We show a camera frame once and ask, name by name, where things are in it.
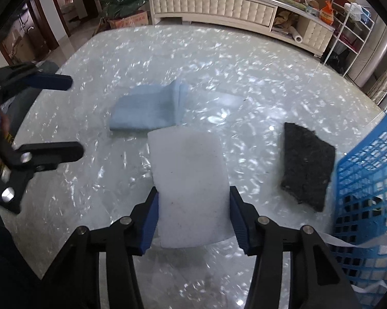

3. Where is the white fluffy batting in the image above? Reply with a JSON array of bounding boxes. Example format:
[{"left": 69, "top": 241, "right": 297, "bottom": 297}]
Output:
[{"left": 318, "top": 231, "right": 387, "bottom": 294}]

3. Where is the white foam pad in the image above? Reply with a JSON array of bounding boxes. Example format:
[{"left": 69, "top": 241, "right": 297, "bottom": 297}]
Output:
[{"left": 147, "top": 126, "right": 233, "bottom": 248}]

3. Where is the dark grey chair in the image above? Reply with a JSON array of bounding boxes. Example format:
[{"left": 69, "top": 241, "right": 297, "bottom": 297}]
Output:
[{"left": 0, "top": 61, "right": 59, "bottom": 137}]

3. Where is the blue plastic basket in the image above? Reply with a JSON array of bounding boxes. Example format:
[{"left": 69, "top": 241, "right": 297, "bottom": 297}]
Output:
[{"left": 330, "top": 113, "right": 387, "bottom": 308}]

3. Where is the light blue folded cloth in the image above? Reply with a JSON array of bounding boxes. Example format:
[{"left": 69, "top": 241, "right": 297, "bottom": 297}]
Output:
[{"left": 109, "top": 80, "right": 189, "bottom": 131}]

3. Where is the black scouring pad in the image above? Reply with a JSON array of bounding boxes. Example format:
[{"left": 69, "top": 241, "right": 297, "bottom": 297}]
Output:
[{"left": 281, "top": 122, "right": 335, "bottom": 212}]

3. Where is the cardboard box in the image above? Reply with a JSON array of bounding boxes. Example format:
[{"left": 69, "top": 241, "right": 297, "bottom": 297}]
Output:
[{"left": 108, "top": 11, "right": 149, "bottom": 29}]

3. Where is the cream tufted tv cabinet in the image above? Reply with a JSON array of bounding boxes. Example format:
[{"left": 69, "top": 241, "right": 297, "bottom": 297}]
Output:
[{"left": 149, "top": 0, "right": 333, "bottom": 57}]

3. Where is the silver refrigerator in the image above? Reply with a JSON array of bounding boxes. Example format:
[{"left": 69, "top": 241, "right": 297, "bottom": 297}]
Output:
[{"left": 347, "top": 16, "right": 387, "bottom": 88}]

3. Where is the white paper roll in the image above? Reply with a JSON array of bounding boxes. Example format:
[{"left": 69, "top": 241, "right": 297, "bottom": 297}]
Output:
[{"left": 287, "top": 27, "right": 303, "bottom": 43}]

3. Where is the orange bag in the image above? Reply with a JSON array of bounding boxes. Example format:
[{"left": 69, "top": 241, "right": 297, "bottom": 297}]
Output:
[{"left": 319, "top": 0, "right": 334, "bottom": 25}]

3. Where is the white wire shelf rack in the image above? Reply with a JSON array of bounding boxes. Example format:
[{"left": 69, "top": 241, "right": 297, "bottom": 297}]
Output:
[{"left": 321, "top": 0, "right": 375, "bottom": 77}]

